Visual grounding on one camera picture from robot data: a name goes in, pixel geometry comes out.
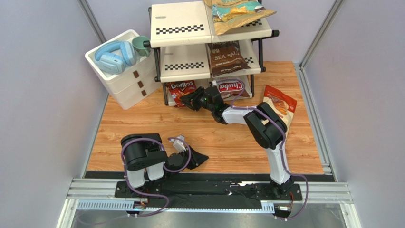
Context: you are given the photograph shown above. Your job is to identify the cream three-tier shelf rack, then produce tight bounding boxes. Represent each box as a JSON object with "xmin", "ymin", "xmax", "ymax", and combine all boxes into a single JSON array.
[{"xmin": 145, "ymin": 1, "xmax": 280, "ymax": 106}]

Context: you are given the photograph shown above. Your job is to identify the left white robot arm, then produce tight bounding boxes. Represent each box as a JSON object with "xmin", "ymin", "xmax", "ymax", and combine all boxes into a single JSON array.
[{"xmin": 121, "ymin": 133, "xmax": 209, "ymax": 189}]

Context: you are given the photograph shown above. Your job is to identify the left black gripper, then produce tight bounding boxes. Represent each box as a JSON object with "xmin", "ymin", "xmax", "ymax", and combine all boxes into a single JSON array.
[{"xmin": 167, "ymin": 145, "xmax": 210, "ymax": 178}]

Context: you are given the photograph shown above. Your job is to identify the tan teal chips bag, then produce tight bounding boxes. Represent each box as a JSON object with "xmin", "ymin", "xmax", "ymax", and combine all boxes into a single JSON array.
[{"xmin": 204, "ymin": 0, "xmax": 277, "ymax": 35}]

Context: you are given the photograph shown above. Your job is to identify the Chuba cassava chips bag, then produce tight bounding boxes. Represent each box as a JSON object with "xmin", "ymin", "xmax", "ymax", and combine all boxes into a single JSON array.
[{"xmin": 217, "ymin": 77, "xmax": 250, "ymax": 99}]

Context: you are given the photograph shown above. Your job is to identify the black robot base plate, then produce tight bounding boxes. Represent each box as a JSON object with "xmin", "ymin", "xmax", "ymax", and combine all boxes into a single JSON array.
[{"xmin": 114, "ymin": 173, "xmax": 306, "ymax": 209}]

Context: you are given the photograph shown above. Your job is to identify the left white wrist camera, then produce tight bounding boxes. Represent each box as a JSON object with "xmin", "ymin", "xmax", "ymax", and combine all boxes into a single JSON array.
[{"xmin": 169, "ymin": 135, "xmax": 186, "ymax": 152}]

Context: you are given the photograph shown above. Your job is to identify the cream red cassava chips bag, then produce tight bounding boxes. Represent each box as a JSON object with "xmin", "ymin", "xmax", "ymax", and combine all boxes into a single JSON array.
[{"xmin": 263, "ymin": 85, "xmax": 297, "ymax": 135}]

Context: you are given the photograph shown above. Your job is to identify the white stacked drawer unit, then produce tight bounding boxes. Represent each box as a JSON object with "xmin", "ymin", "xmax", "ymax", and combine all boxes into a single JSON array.
[{"xmin": 85, "ymin": 47, "xmax": 161, "ymax": 110}]

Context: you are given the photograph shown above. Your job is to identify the green ceramic cup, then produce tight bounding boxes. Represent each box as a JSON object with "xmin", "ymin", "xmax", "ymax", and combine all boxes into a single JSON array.
[{"xmin": 131, "ymin": 36, "xmax": 150, "ymax": 57}]

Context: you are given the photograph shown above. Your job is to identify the brown Kettle sea salt bag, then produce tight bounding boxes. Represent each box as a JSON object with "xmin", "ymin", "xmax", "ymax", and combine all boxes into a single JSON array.
[{"xmin": 208, "ymin": 41, "xmax": 250, "ymax": 77}]

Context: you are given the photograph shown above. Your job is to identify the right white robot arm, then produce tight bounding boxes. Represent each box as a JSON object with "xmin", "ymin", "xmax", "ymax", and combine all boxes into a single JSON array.
[{"xmin": 179, "ymin": 86, "xmax": 293, "ymax": 194}]

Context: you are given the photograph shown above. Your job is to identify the red Doritos bag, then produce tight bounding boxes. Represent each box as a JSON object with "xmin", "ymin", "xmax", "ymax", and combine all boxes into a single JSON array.
[{"xmin": 166, "ymin": 80, "xmax": 196, "ymax": 108}]

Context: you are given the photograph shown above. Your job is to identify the light blue headphones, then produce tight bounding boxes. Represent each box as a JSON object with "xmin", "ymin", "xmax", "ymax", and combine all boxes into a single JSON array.
[{"xmin": 94, "ymin": 41, "xmax": 137, "ymax": 75}]

